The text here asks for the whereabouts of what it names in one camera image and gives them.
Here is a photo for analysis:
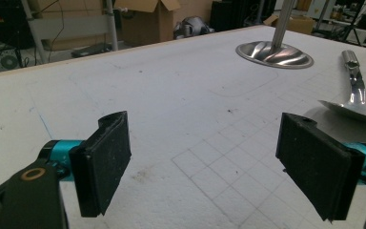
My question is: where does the grey helmet-like device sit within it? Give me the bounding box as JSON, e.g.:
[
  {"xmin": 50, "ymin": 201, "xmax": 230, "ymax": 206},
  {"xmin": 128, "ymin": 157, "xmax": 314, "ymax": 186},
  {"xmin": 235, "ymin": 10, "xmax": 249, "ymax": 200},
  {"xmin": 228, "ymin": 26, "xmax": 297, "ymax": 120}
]
[{"xmin": 173, "ymin": 15, "xmax": 215, "ymax": 40}]

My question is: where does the small cardboard box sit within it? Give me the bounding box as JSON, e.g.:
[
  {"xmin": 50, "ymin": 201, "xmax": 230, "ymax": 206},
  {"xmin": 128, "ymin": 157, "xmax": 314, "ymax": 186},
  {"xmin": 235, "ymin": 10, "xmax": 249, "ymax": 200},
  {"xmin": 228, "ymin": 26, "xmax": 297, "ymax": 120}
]
[{"xmin": 263, "ymin": 13, "xmax": 316, "ymax": 35}]

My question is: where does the black tripod stand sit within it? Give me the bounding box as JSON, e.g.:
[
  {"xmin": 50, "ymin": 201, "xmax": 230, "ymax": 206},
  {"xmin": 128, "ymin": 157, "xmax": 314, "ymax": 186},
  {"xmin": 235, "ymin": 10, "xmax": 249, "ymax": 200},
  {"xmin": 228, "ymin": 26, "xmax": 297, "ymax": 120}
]
[{"xmin": 336, "ymin": 0, "xmax": 366, "ymax": 46}]

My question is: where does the open cardboard box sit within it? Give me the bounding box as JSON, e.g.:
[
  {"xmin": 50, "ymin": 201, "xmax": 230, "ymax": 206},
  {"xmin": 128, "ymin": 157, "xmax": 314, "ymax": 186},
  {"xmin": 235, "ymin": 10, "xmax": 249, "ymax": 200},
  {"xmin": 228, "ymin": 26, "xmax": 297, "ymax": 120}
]
[{"xmin": 113, "ymin": 0, "xmax": 182, "ymax": 48}]

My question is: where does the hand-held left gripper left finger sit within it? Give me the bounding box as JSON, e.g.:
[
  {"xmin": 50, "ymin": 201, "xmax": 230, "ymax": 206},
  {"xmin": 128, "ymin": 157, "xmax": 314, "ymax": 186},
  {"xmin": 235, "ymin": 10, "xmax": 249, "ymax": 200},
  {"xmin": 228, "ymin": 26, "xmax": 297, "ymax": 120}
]
[{"xmin": 41, "ymin": 110, "xmax": 132, "ymax": 219}]

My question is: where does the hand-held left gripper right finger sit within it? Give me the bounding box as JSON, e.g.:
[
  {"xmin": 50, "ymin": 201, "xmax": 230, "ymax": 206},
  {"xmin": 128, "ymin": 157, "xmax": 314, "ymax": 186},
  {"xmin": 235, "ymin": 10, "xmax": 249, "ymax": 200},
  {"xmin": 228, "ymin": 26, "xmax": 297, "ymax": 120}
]
[{"xmin": 274, "ymin": 112, "xmax": 366, "ymax": 222}]

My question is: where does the grey metal shelf frame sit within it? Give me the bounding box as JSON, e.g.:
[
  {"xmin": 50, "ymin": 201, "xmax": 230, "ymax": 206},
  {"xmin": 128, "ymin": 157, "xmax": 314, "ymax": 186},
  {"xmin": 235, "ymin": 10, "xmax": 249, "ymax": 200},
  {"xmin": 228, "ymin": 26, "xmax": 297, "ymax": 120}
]
[{"xmin": 20, "ymin": 0, "xmax": 119, "ymax": 65}]

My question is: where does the metal spoon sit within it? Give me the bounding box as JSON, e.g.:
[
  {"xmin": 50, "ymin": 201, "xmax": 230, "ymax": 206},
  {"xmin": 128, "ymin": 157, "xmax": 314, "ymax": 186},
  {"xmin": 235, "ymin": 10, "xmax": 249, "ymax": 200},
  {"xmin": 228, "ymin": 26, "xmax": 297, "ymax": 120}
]
[{"xmin": 317, "ymin": 50, "xmax": 366, "ymax": 122}]

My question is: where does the round metal stand base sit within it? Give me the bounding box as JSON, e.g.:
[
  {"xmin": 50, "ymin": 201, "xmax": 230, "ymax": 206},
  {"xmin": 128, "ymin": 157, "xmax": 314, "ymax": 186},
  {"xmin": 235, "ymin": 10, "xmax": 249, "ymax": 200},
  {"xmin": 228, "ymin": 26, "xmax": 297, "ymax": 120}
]
[{"xmin": 234, "ymin": 0, "xmax": 315, "ymax": 70}]

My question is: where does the black flat device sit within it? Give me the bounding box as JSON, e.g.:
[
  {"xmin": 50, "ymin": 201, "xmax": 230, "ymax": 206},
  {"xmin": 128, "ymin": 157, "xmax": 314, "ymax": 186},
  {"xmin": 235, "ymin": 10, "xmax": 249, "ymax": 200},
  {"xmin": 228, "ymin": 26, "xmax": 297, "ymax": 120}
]
[{"xmin": 71, "ymin": 42, "xmax": 113, "ymax": 59}]

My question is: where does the black computer case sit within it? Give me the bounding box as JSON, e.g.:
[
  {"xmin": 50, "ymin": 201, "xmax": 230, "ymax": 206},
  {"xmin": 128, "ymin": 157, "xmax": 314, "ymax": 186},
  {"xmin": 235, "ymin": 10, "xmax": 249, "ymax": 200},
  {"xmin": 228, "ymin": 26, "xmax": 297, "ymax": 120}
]
[{"xmin": 0, "ymin": 39, "xmax": 23, "ymax": 74}]

